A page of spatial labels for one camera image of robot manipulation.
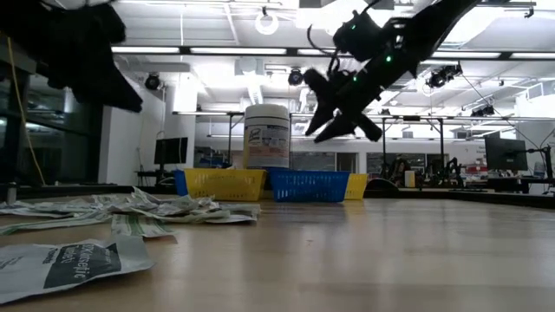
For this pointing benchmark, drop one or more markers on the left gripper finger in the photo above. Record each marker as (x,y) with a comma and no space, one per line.
(112,103)
(121,89)

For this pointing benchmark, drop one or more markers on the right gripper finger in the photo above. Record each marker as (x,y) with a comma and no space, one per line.
(321,119)
(338,128)

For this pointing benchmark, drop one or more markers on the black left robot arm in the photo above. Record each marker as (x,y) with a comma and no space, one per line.
(52,21)

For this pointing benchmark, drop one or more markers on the background black robot arm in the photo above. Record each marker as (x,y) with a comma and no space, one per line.
(396,167)
(448,171)

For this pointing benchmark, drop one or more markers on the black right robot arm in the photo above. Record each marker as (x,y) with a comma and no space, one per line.
(425,30)

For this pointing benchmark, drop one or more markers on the black ceiling track light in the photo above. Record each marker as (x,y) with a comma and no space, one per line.
(295,77)
(152,82)
(483,111)
(444,76)

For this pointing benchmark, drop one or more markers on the white disinfecting wipes canister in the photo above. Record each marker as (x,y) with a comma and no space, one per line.
(266,130)

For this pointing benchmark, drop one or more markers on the yellow plastic basket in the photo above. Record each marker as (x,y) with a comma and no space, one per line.
(357,187)
(225,184)

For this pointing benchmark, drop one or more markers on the blue plastic basket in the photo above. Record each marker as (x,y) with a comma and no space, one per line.
(180,184)
(308,186)

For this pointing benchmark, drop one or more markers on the black computer monitor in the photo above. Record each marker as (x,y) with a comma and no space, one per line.
(171,150)
(505,154)

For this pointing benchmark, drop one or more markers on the pale plastic bottle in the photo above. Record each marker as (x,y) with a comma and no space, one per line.
(410,178)

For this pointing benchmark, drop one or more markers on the round white ceiling lamp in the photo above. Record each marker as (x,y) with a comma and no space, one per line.
(266,31)

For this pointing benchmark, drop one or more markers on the white packet with dark print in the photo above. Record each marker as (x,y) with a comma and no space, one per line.
(78,264)
(243,208)
(39,210)

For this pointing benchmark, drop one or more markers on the black frame workstation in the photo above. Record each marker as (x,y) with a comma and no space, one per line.
(230,143)
(383,149)

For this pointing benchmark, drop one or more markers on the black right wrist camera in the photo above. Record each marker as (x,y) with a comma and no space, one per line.
(357,37)

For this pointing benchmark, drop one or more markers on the black overhead light bar rail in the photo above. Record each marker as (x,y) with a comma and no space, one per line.
(243,51)

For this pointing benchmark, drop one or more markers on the small silver post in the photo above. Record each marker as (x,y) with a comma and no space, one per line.
(12,195)

